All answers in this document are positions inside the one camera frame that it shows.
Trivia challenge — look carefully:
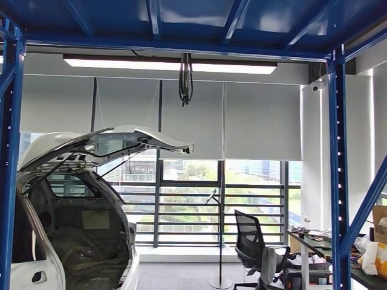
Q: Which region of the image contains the blue steel shelf rack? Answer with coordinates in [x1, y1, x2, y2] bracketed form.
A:
[0, 0, 387, 290]

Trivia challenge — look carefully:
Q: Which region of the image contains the dark workbench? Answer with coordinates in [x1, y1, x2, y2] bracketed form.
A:
[287, 228, 387, 290]

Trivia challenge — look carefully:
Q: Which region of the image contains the pale grey roller blind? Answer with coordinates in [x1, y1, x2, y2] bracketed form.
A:
[225, 83, 302, 162]
[19, 76, 93, 135]
[162, 81, 224, 161]
[96, 78, 159, 133]

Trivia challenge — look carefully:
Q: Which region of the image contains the white car tailgate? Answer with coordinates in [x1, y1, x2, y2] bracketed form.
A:
[18, 125, 195, 173]

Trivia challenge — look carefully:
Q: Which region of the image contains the black mesh office chair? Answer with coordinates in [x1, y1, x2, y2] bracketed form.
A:
[234, 209, 291, 290]

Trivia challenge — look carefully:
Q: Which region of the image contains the long ceiling light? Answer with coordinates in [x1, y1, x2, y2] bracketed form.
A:
[63, 54, 278, 76]

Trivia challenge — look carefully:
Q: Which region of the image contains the black floor lamp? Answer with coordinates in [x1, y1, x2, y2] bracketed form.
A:
[206, 189, 233, 290]

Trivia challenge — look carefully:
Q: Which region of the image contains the grey jacket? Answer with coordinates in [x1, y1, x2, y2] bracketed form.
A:
[260, 246, 277, 286]

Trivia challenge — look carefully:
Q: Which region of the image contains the black equipment case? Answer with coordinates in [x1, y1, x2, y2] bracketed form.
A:
[284, 269, 333, 290]

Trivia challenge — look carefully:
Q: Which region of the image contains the white car body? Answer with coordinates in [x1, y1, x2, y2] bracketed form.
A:
[11, 168, 140, 290]

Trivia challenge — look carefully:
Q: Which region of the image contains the white yellow plastic bag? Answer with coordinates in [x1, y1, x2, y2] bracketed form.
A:
[358, 241, 387, 280]

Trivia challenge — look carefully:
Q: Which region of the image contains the cardboard box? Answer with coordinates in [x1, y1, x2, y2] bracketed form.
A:
[371, 205, 387, 245]

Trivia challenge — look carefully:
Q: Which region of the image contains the black hanging cable bundle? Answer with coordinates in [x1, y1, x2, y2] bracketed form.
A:
[178, 53, 194, 108]

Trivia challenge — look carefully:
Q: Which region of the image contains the grey window guard rail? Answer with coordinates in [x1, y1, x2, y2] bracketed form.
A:
[109, 182, 301, 245]

